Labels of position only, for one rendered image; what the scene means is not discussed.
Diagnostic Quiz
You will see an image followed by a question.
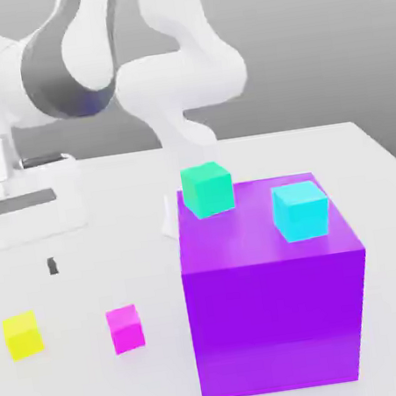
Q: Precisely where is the large purple box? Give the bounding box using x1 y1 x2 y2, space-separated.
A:
169 164 385 396

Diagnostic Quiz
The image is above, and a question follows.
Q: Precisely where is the small magenta cube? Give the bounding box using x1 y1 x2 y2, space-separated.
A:
104 302 148 357

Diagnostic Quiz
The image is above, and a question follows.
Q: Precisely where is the small green cube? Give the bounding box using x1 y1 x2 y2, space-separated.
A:
177 158 238 222

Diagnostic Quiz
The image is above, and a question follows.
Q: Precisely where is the small yellow cube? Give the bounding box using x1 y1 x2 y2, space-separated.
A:
0 308 47 364

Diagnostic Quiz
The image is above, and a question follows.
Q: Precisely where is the small cyan cube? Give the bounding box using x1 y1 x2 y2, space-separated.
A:
267 177 335 247

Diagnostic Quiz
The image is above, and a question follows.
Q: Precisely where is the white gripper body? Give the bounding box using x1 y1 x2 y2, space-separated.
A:
0 153 92 254

